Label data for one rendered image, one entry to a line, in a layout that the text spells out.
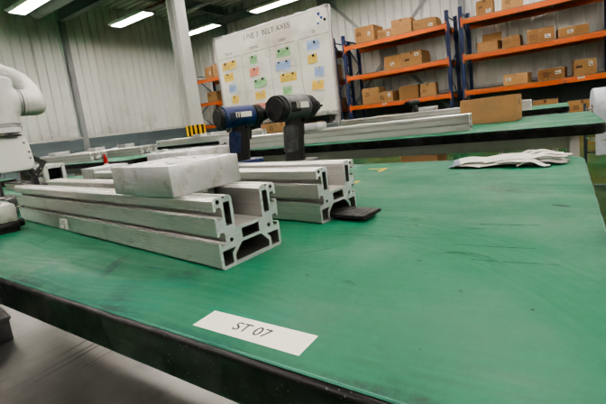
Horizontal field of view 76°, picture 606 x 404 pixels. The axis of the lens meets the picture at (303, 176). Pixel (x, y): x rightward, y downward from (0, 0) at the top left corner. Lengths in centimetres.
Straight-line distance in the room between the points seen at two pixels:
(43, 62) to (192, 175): 1303
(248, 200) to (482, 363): 33
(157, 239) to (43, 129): 1257
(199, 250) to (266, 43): 382
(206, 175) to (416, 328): 33
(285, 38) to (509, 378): 394
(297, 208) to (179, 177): 20
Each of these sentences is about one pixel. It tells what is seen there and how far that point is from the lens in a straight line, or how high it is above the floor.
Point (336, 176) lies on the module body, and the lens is 65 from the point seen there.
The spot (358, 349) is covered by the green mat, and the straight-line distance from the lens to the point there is 30.
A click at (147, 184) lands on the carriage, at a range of 55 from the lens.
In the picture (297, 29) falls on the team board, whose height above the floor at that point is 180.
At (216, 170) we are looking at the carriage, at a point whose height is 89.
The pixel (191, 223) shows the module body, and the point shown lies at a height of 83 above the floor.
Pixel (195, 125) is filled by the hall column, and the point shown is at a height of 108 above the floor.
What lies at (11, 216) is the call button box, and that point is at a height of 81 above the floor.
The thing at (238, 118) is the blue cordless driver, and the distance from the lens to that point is 107.
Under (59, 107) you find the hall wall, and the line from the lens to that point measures 1337.
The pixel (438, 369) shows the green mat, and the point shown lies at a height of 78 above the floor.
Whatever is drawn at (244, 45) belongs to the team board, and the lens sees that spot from 443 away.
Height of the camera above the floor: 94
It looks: 8 degrees down
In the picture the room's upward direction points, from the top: 7 degrees counter-clockwise
